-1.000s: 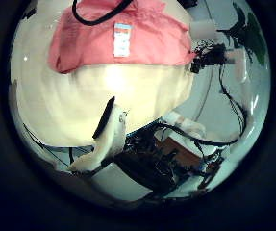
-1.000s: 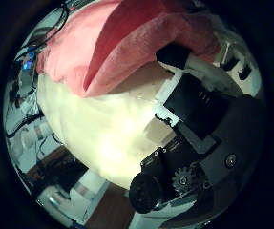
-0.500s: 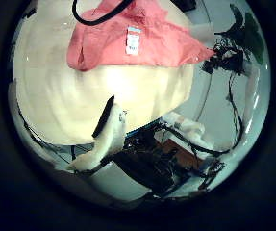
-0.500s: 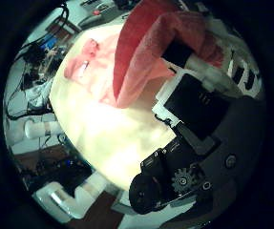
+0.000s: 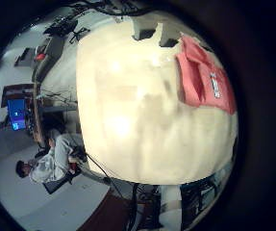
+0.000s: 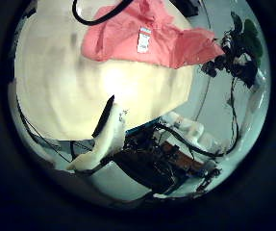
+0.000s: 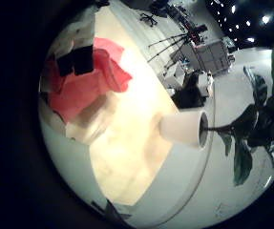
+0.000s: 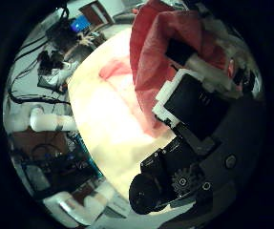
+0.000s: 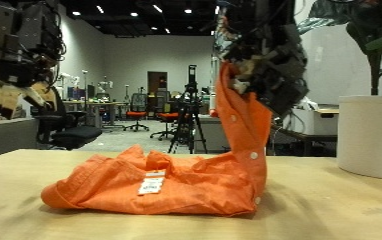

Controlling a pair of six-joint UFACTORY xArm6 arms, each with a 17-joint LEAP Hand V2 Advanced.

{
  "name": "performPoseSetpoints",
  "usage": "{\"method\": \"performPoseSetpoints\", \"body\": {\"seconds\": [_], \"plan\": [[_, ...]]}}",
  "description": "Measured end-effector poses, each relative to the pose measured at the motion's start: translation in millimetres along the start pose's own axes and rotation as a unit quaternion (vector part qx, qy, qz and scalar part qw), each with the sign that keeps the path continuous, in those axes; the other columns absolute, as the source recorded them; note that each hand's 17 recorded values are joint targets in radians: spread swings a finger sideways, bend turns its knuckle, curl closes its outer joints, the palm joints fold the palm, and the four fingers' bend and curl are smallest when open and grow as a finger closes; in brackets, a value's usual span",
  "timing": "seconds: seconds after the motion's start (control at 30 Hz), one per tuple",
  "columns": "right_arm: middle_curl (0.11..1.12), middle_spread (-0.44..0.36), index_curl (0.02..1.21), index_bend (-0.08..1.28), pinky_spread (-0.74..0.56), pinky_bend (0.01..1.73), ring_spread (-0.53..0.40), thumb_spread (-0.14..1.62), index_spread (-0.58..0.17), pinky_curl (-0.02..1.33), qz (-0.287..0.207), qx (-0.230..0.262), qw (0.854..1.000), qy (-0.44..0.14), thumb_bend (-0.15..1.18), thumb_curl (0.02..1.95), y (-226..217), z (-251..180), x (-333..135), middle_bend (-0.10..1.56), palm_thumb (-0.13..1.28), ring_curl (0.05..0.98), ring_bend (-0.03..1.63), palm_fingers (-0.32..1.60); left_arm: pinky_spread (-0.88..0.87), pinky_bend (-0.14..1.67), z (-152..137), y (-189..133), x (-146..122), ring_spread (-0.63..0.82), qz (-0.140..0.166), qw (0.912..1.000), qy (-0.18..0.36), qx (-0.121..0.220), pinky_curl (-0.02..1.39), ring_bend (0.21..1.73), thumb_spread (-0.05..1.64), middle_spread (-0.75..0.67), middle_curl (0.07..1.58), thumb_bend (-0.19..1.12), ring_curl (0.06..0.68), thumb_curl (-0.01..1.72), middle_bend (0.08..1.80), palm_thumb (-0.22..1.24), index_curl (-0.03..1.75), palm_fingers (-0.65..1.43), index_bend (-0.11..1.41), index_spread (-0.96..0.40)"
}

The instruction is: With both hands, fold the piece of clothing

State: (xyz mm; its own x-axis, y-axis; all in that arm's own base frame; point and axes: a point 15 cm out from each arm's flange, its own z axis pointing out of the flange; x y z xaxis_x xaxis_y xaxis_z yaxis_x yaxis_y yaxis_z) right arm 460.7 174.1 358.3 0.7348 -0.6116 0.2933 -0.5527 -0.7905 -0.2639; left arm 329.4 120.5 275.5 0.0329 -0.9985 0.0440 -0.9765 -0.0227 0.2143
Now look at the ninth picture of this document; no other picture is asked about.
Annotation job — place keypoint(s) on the wooden background desk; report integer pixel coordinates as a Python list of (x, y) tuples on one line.
[(94, 105)]

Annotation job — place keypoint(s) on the green leafy plant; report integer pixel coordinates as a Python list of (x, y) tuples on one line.
[(373, 66)]

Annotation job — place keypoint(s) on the brown door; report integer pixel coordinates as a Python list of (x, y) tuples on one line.
[(156, 81)]

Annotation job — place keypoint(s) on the ceiling light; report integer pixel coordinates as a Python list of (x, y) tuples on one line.
[(134, 14), (216, 10), (156, 8), (187, 11)]

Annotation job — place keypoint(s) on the black camera tripod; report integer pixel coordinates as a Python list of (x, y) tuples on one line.
[(190, 110)]

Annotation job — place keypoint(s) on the grey sofa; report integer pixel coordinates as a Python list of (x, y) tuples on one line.
[(3, 136)]

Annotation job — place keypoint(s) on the white storage box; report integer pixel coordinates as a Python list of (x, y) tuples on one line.
[(313, 121)]

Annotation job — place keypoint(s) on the white round plant pot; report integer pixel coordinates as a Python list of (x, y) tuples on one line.
[(371, 136)]

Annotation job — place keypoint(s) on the black office chair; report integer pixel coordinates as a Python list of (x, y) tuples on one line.
[(70, 133)]

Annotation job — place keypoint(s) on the dark side table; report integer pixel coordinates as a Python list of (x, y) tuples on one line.
[(304, 137)]

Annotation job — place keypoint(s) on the small orange ball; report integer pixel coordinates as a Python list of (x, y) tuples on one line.
[(212, 113)]

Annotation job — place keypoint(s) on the white plastic bag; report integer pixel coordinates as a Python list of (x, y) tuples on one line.
[(309, 104)]

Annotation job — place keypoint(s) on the orange button shirt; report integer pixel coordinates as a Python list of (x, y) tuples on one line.
[(198, 186)]

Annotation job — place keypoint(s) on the low grey counter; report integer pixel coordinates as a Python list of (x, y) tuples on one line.
[(209, 133)]

